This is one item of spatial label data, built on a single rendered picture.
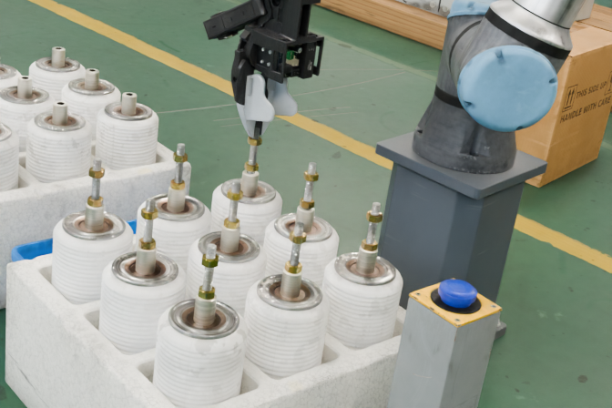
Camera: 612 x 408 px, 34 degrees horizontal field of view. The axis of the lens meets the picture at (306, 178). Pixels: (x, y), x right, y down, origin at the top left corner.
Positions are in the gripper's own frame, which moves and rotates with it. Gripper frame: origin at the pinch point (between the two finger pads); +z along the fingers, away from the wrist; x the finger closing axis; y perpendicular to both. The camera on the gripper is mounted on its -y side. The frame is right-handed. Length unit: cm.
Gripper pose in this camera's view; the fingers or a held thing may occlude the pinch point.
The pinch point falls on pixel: (252, 124)
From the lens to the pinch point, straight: 134.4
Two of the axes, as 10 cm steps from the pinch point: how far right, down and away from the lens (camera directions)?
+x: 6.7, -2.2, 7.1
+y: 7.3, 3.6, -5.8
